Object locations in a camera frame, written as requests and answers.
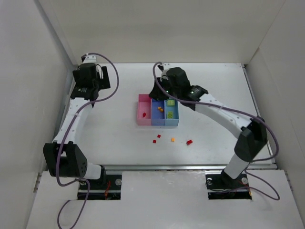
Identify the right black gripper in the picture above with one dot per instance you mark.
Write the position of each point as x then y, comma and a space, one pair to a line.
156, 90

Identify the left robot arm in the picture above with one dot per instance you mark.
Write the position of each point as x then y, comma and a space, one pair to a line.
63, 156

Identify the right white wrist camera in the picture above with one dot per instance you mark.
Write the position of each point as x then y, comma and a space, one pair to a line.
164, 66

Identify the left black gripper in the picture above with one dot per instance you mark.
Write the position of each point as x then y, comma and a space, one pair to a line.
105, 78

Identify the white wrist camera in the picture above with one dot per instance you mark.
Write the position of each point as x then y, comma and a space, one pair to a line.
89, 58
164, 66

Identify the pink container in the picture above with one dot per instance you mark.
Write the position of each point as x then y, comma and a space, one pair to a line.
144, 106

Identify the green lego brick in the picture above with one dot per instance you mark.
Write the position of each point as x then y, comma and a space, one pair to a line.
169, 115
170, 103

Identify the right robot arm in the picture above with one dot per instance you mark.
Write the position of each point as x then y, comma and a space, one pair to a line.
249, 130

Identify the light blue container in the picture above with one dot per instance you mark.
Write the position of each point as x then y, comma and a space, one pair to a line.
175, 120

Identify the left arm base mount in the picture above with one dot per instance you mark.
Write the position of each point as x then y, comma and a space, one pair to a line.
108, 189

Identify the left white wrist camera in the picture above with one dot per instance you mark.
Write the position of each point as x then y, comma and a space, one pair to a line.
89, 58

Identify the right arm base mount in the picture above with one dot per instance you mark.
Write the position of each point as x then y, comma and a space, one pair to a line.
221, 188

